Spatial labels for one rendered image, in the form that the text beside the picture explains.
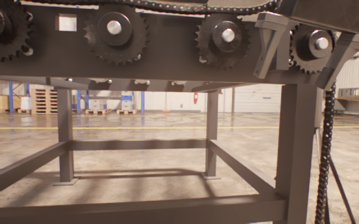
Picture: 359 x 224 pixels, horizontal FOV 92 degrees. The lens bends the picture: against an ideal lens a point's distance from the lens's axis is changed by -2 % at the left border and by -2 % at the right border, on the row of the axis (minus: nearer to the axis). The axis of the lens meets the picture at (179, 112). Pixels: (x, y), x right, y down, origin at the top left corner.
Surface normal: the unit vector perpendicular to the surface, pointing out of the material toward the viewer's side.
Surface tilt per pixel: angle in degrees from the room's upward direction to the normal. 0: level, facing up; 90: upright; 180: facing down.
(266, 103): 90
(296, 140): 90
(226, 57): 90
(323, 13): 113
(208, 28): 90
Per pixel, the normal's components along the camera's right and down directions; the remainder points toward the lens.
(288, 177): -0.99, -0.01
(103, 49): 0.14, 0.07
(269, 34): 0.04, 0.46
